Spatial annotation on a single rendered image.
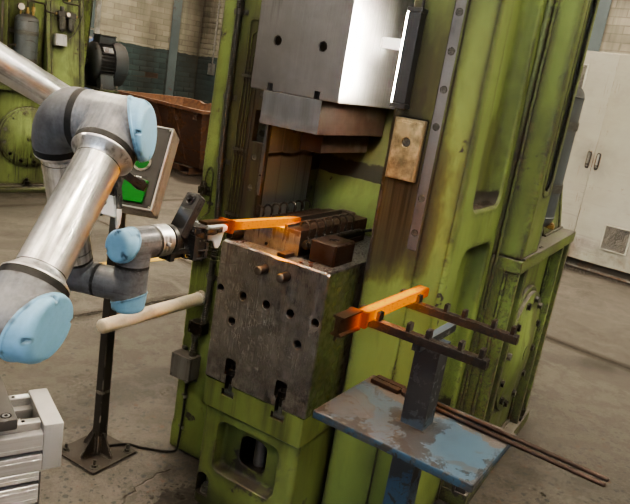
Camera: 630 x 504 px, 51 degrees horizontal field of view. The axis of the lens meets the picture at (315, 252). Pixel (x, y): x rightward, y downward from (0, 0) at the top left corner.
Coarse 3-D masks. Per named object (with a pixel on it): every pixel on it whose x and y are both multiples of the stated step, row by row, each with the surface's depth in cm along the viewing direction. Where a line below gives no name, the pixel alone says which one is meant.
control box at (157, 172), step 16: (160, 128) 208; (160, 144) 207; (176, 144) 213; (160, 160) 205; (144, 176) 204; (160, 176) 204; (160, 192) 206; (128, 208) 203; (144, 208) 201; (160, 208) 209
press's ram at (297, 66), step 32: (288, 0) 184; (320, 0) 179; (352, 0) 174; (384, 0) 187; (288, 32) 185; (320, 32) 180; (352, 32) 177; (384, 32) 192; (256, 64) 192; (288, 64) 187; (320, 64) 181; (352, 64) 181; (384, 64) 197; (320, 96) 183; (352, 96) 186; (384, 96) 203
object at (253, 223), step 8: (288, 216) 200; (208, 224) 165; (232, 224) 172; (240, 224) 176; (248, 224) 179; (256, 224) 183; (264, 224) 186; (272, 224) 189; (280, 224) 193; (224, 232) 171; (232, 232) 173
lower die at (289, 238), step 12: (264, 216) 209; (276, 216) 212; (300, 216) 208; (348, 216) 225; (360, 216) 228; (264, 228) 199; (276, 228) 196; (288, 228) 194; (300, 228) 195; (312, 228) 198; (336, 228) 210; (348, 228) 217; (360, 228) 225; (252, 240) 202; (264, 240) 199; (276, 240) 197; (288, 240) 195; (300, 240) 193; (300, 252) 195
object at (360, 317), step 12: (420, 288) 170; (384, 300) 155; (396, 300) 157; (408, 300) 162; (348, 312) 140; (360, 312) 141; (372, 312) 146; (336, 324) 137; (348, 324) 140; (360, 324) 143; (336, 336) 137
